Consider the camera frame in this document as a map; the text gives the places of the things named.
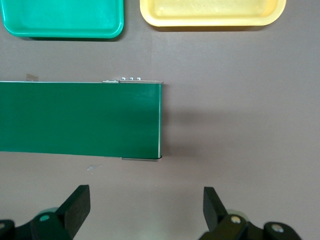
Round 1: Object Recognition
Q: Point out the yellow plastic tray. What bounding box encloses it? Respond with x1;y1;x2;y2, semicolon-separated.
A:
139;0;287;27

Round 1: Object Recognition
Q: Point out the green belt conveyor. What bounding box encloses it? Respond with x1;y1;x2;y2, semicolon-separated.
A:
0;76;165;162

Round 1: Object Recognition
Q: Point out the green plastic tray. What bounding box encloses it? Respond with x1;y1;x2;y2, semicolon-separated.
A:
0;0;125;40

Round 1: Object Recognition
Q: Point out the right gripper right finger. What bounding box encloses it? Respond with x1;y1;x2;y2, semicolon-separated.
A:
198;186;302;240

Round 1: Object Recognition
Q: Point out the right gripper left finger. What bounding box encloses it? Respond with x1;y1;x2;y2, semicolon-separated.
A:
0;184;91;240

